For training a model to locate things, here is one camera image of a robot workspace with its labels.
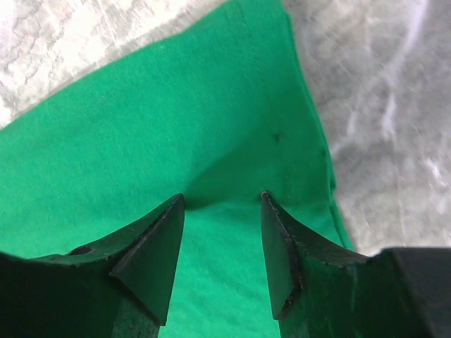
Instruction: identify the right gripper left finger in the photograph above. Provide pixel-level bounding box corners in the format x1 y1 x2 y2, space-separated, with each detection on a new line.
1 194 185 337

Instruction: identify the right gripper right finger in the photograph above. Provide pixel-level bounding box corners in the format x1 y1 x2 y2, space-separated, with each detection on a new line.
261 193 450 337

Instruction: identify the green t-shirt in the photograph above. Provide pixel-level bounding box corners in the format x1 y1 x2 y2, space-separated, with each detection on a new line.
1 1 350 337

